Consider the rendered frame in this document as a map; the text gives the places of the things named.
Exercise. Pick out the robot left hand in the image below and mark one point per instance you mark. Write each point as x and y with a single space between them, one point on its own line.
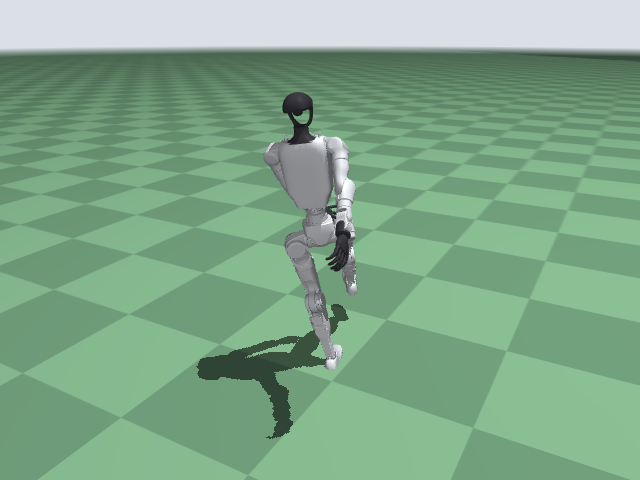
330 212

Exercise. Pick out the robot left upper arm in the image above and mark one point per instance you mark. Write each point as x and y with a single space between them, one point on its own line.
271 158

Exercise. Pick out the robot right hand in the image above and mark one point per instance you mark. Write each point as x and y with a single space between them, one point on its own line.
341 250

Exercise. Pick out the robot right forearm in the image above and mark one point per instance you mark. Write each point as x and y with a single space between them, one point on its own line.
344 203

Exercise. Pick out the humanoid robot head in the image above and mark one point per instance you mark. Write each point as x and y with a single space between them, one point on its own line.
296 103

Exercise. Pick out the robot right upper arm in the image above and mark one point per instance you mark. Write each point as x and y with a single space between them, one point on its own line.
340 164

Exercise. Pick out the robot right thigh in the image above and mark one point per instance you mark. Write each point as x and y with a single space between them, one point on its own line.
350 241

